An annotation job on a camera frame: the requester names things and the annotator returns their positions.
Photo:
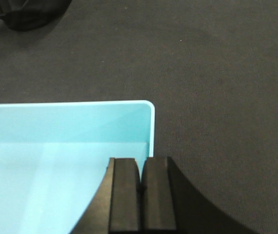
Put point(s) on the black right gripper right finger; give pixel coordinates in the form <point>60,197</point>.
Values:
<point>170,204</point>

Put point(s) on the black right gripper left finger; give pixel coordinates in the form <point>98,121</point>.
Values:
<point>115,207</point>

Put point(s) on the light teal plastic bin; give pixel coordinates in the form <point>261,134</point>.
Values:
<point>53,157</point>

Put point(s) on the black object top left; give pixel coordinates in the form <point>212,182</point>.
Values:
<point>25,15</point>

